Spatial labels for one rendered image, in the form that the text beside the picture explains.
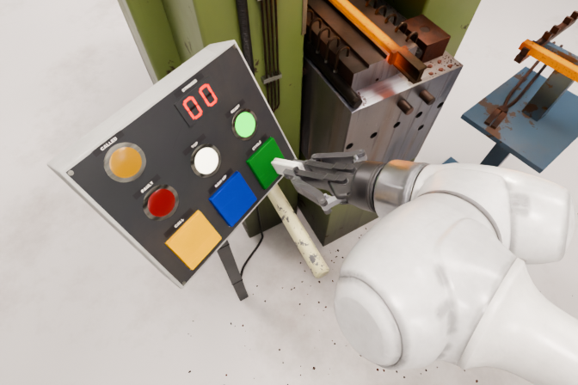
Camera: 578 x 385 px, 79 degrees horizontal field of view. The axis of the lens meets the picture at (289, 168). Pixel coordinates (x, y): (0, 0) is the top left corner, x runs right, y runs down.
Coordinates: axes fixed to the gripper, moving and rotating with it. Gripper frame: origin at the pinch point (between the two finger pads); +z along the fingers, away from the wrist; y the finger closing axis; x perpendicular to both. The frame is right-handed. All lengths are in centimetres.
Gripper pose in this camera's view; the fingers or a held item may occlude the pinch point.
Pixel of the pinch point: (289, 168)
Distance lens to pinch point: 65.1
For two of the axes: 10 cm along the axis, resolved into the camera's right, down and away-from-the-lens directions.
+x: -4.0, -7.3, -5.5
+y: 6.0, -6.7, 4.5
